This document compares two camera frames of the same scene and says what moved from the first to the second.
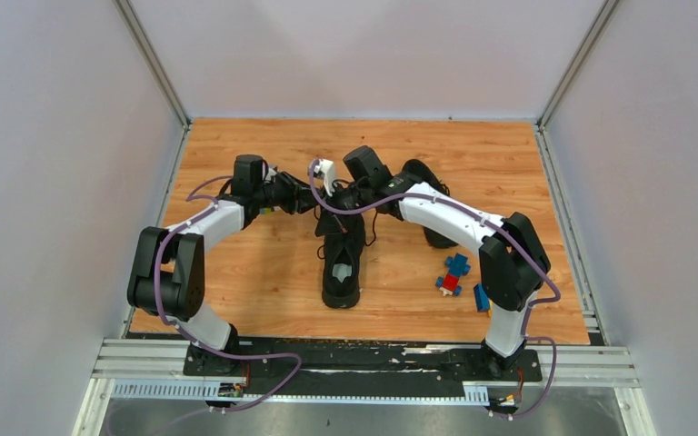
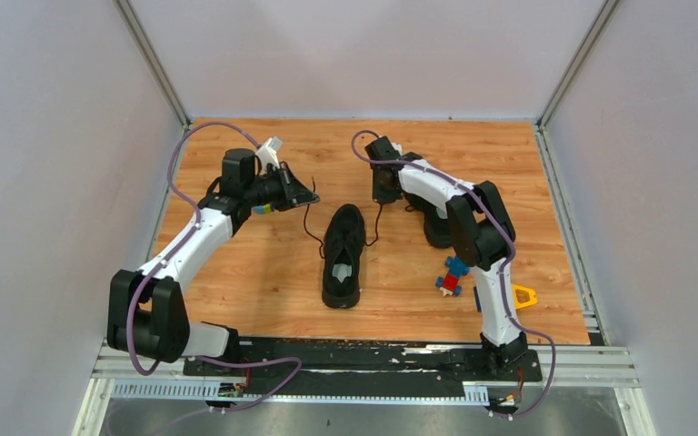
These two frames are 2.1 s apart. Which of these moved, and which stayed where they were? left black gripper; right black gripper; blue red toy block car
Moved: right black gripper
Stayed: left black gripper; blue red toy block car
